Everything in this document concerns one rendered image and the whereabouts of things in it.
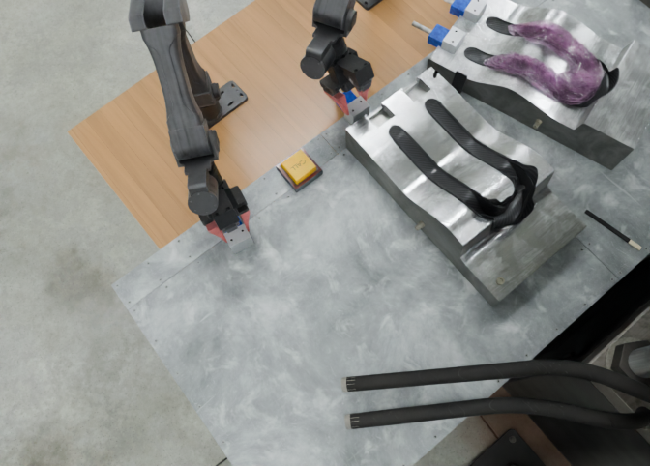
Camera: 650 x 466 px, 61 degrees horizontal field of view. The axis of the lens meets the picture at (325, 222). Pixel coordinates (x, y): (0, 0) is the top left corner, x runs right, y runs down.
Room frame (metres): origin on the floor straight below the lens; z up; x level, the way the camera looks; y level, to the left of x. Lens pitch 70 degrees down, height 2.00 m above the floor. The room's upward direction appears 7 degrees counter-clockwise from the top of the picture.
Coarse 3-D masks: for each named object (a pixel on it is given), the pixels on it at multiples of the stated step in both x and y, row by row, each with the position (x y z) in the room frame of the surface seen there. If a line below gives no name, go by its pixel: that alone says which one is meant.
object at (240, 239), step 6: (240, 222) 0.44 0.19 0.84; (240, 228) 0.42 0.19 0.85; (246, 228) 0.42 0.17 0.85; (228, 234) 0.41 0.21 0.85; (234, 234) 0.41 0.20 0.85; (240, 234) 0.41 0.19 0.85; (246, 234) 0.41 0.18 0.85; (228, 240) 0.40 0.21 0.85; (234, 240) 0.40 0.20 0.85; (240, 240) 0.39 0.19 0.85; (246, 240) 0.39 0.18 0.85; (234, 246) 0.38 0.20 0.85; (240, 246) 0.39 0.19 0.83; (246, 246) 0.39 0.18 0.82; (234, 252) 0.38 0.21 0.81
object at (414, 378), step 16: (448, 368) 0.07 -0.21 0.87; (464, 368) 0.07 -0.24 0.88; (480, 368) 0.06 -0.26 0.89; (496, 368) 0.06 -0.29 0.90; (512, 368) 0.06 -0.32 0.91; (528, 368) 0.05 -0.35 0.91; (352, 384) 0.07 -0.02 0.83; (368, 384) 0.06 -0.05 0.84; (384, 384) 0.06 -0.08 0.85; (400, 384) 0.05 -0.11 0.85; (416, 384) 0.05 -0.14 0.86; (432, 384) 0.05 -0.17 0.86
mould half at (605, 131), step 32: (480, 32) 0.86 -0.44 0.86; (576, 32) 0.80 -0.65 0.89; (448, 64) 0.78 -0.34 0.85; (608, 64) 0.71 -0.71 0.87; (640, 64) 0.68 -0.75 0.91; (480, 96) 0.70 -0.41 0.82; (512, 96) 0.66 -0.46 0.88; (544, 96) 0.64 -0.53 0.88; (608, 96) 0.61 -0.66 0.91; (640, 96) 0.60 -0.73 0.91; (544, 128) 0.59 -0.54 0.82; (576, 128) 0.55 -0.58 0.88; (608, 128) 0.53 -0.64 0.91; (640, 128) 0.52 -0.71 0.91; (608, 160) 0.49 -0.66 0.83
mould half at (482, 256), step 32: (448, 96) 0.67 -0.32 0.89; (352, 128) 0.62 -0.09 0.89; (384, 128) 0.61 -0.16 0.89; (416, 128) 0.60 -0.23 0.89; (480, 128) 0.58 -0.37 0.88; (384, 160) 0.53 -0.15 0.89; (448, 160) 0.51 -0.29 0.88; (480, 160) 0.49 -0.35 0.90; (544, 160) 0.46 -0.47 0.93; (416, 192) 0.44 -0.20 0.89; (480, 192) 0.41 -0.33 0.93; (512, 192) 0.40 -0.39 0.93; (544, 192) 0.42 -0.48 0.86; (448, 224) 0.35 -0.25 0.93; (480, 224) 0.34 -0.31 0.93; (544, 224) 0.34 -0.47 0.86; (576, 224) 0.34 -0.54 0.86; (448, 256) 0.31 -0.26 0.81; (480, 256) 0.29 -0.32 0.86; (512, 256) 0.28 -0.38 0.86; (544, 256) 0.28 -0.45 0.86; (480, 288) 0.23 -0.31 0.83; (512, 288) 0.22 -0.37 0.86
